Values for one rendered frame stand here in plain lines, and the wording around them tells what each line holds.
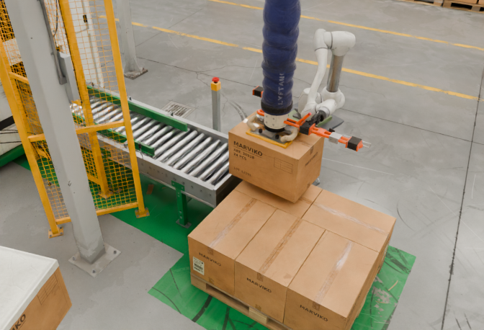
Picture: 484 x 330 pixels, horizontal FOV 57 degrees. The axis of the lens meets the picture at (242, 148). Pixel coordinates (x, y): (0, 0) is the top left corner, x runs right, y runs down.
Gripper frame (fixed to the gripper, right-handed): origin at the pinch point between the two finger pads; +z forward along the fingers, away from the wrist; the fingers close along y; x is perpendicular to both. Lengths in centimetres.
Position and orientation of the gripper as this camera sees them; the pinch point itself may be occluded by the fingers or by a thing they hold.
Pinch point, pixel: (309, 127)
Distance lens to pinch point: 317.0
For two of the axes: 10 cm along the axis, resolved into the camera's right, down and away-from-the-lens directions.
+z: -5.4, 4.9, -6.8
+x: -8.4, -3.3, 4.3
